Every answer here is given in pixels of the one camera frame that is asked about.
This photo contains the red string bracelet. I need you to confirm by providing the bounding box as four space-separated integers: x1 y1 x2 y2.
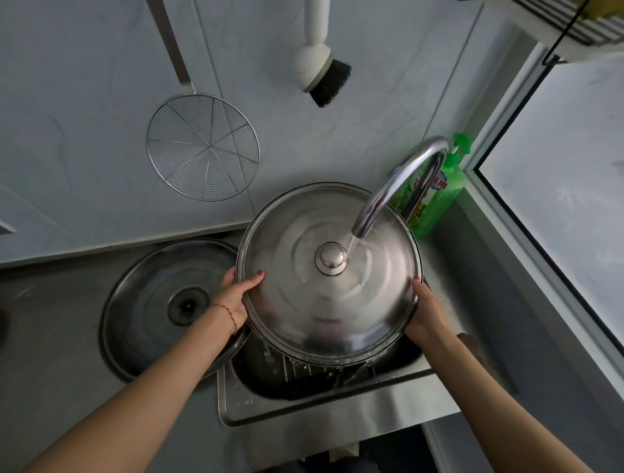
211 304 239 336

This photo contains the chrome curved faucet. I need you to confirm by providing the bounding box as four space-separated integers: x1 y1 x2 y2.
352 136 449 238

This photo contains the large steel pot lid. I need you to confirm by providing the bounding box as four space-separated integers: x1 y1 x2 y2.
236 182 424 365

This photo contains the stainless steel sink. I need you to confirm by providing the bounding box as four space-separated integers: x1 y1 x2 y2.
217 273 462 429

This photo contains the wire mesh skimmer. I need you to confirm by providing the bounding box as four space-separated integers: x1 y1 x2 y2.
145 0 261 202

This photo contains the person's left forearm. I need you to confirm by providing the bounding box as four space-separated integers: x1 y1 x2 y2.
22 306 239 473

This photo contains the steel lid with black knob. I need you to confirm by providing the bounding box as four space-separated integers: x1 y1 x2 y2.
99 238 252 383

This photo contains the white brush with black bristles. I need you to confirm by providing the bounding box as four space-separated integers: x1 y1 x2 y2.
292 0 353 109

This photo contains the white wire shelf rack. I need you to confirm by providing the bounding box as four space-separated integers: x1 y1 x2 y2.
492 0 624 65

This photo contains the person's right forearm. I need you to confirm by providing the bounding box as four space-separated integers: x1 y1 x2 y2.
427 335 596 473

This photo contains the green dish soap bottle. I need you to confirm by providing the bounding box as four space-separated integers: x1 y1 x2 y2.
388 133 475 239

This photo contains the person's left hand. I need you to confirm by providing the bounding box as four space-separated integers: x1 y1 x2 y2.
209 269 266 336

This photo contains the window frame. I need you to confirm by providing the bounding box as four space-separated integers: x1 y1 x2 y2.
463 41 624 390

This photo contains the person's right hand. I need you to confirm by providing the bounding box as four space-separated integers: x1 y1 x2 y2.
404 275 455 348

